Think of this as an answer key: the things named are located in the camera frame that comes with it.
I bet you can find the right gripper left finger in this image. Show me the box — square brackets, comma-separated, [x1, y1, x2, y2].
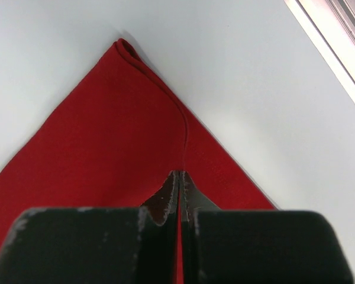
[0, 171, 179, 283]

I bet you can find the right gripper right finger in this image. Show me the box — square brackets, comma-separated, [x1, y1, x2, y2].
[179, 172, 354, 283]

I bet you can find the dark red t shirt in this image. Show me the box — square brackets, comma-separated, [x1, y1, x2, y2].
[0, 39, 272, 283]

